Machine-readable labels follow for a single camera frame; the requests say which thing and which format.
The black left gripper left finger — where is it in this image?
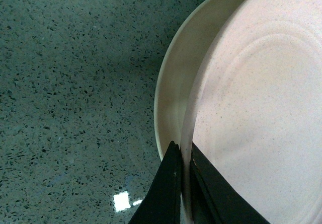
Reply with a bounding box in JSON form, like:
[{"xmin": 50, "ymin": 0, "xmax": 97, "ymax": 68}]
[{"xmin": 129, "ymin": 141, "xmax": 182, "ymax": 224}]

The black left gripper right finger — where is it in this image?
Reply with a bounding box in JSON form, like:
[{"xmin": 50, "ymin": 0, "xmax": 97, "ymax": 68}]
[{"xmin": 190, "ymin": 144, "xmax": 268, "ymax": 223}]

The pink plate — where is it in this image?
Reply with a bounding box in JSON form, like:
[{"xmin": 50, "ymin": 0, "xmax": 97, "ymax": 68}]
[{"xmin": 181, "ymin": 0, "xmax": 321, "ymax": 223}]

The cream plate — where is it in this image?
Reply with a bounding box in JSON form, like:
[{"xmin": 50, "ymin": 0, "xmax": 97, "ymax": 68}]
[{"xmin": 153, "ymin": 0, "xmax": 245, "ymax": 158}]

